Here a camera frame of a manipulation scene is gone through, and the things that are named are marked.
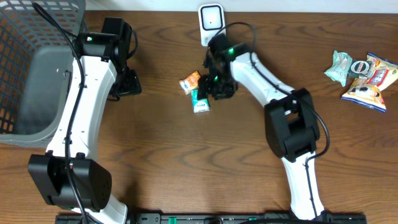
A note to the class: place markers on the white barcode scanner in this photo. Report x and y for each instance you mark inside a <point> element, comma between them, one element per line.
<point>211,20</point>

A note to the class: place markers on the orange small snack box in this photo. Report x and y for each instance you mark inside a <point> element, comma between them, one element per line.
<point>190,83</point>

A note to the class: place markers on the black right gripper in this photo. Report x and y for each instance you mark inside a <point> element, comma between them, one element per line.
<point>204,88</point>

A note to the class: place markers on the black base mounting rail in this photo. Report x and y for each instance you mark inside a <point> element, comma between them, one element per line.
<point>148,218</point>

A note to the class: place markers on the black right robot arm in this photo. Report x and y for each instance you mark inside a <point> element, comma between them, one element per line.
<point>292,124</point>

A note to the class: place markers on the teal snack packet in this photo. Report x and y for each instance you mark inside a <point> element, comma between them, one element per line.
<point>338,71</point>

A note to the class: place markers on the dark green small box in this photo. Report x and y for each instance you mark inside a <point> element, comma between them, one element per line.
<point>359,69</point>

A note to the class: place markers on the grey plastic mesh basket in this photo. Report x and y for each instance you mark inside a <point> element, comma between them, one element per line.
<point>36,71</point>

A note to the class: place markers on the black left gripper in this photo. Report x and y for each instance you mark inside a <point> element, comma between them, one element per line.
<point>129,84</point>

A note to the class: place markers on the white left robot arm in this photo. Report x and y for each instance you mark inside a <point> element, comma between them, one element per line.
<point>68,175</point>

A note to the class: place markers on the light teal small box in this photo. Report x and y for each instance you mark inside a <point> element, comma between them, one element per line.
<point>199,105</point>

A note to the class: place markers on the colourful snack chip bag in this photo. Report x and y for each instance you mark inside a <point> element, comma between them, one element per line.
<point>380,73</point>

